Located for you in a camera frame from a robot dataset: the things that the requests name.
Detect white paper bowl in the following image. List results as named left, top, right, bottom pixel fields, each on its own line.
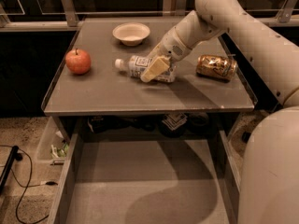
left=112, top=22, right=150, bottom=47

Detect black cable on floor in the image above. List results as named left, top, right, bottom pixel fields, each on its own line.
left=0, top=145, right=59, bottom=224

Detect open grey top drawer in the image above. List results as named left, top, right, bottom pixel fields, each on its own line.
left=47, top=132, right=239, bottom=224

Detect gold crushed can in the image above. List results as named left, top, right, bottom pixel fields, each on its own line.
left=196, top=55, right=238, bottom=82

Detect clutter inside cabinet shelf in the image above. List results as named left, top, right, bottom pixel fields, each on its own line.
left=87, top=112, right=212, bottom=138

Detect black bar on floor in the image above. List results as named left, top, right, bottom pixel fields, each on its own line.
left=0, top=146, right=19, bottom=194

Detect metal railing frame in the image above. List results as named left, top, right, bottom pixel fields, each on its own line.
left=0, top=0, right=299, bottom=32

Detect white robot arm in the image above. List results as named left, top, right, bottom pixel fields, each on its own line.
left=141, top=0, right=299, bottom=224

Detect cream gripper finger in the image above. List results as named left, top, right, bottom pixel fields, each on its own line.
left=140, top=56, right=170, bottom=82

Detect clear plastic bottle blue label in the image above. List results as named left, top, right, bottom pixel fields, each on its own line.
left=114, top=55, right=176, bottom=83

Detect red apple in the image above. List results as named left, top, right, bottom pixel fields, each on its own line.
left=65, top=49, right=92, bottom=75

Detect clear plastic storage bin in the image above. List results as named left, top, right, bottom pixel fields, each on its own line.
left=36, top=118, right=68, bottom=163

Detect grey cabinet top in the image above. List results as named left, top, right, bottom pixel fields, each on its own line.
left=42, top=17, right=254, bottom=117

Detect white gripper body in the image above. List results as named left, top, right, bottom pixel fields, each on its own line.
left=149, top=26, right=192, bottom=63

